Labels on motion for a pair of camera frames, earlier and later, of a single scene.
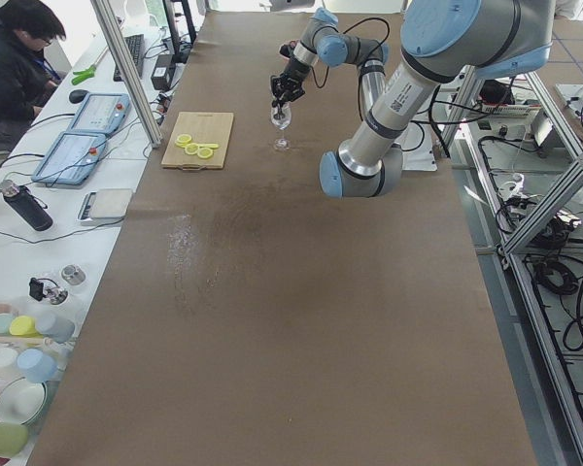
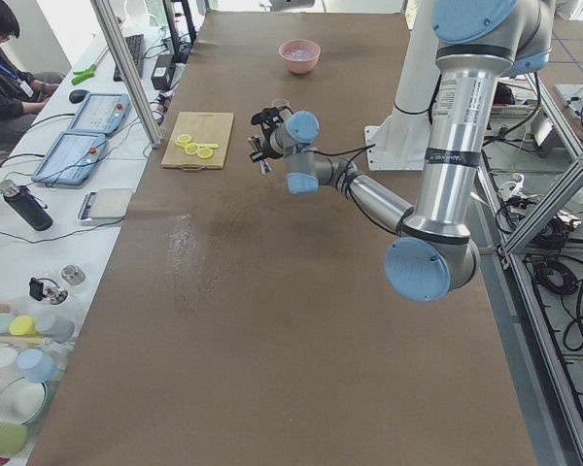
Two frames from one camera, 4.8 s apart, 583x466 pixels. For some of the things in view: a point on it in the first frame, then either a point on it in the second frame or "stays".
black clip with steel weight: (49, 288) stays
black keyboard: (136, 46) stays
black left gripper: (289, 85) -> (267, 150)
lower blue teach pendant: (72, 158) stays
